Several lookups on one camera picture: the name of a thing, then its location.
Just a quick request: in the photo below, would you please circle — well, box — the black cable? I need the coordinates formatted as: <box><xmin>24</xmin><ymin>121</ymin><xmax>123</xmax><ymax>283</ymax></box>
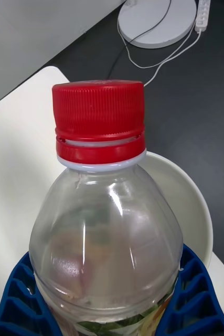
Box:
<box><xmin>105</xmin><ymin>0</ymin><xmax>173</xmax><ymax>81</ymax></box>

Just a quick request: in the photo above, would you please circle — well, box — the white power strip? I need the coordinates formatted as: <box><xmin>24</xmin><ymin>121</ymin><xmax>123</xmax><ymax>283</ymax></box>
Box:
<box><xmin>195</xmin><ymin>0</ymin><xmax>212</xmax><ymax>34</ymax></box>

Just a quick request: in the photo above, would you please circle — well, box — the white cable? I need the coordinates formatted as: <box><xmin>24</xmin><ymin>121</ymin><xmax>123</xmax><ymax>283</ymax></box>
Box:
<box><xmin>116</xmin><ymin>15</ymin><xmax>204</xmax><ymax>87</ymax></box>

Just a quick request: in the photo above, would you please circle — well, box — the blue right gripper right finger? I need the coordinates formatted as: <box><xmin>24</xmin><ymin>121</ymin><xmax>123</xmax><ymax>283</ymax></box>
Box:
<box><xmin>156</xmin><ymin>244</ymin><xmax>224</xmax><ymax>336</ymax></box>

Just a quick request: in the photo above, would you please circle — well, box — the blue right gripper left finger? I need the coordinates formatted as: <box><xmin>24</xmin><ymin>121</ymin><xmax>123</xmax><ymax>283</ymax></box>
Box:
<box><xmin>0</xmin><ymin>251</ymin><xmax>62</xmax><ymax>336</ymax></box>

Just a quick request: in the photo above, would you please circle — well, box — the clear bottle with red cap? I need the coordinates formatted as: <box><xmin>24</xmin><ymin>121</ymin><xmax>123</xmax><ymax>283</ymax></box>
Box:
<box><xmin>28</xmin><ymin>80</ymin><xmax>184</xmax><ymax>336</ymax></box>

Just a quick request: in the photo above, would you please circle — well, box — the white round flat base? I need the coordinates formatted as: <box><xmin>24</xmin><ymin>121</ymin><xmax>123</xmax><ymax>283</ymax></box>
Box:
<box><xmin>118</xmin><ymin>0</ymin><xmax>198</xmax><ymax>49</ymax></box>

